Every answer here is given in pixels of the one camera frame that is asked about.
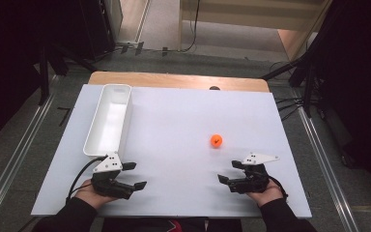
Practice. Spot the person's right hand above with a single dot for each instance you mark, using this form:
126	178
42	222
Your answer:
267	196

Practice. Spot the person's left hand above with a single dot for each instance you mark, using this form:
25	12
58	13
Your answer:
88	195

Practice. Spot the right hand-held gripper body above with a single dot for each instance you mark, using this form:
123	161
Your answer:
254	180

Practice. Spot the orange ball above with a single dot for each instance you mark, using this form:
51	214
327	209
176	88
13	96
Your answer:
216	140

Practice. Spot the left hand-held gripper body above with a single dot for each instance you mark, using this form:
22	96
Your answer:
108	180

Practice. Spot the wooden table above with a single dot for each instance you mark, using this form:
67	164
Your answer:
174	80

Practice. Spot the black stand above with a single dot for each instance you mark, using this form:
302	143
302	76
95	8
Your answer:
307	83
45	74

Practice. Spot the black cabinet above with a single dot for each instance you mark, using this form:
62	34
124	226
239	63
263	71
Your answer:
98	25

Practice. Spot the white plastic bin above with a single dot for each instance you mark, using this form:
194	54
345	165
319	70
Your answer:
109	122

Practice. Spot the metal floor rail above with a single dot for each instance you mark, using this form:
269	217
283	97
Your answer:
328	174
19	154

